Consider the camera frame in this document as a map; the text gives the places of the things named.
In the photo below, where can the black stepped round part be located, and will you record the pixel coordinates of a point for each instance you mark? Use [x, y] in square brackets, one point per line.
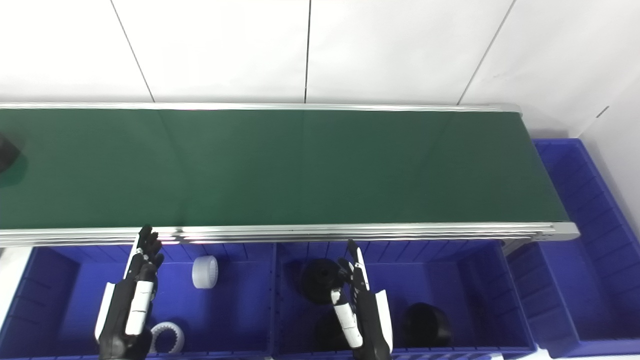
[317, 282]
[6, 152]

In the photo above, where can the blue bin with black parts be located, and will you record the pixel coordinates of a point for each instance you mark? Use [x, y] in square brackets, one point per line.
[465, 280]

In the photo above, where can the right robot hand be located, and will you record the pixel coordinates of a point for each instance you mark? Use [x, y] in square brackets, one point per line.
[367, 320]

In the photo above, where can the blue bin with white parts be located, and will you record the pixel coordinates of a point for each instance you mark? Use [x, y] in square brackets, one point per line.
[235, 320]

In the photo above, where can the empty blue bin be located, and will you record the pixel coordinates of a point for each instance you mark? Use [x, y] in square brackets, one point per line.
[590, 280]

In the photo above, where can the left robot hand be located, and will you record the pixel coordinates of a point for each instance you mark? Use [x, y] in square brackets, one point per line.
[122, 310]

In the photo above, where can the white cylinder part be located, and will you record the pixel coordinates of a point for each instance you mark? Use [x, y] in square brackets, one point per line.
[205, 272]

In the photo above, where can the green conveyor belt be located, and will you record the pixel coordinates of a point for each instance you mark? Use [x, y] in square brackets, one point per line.
[300, 165]
[350, 231]

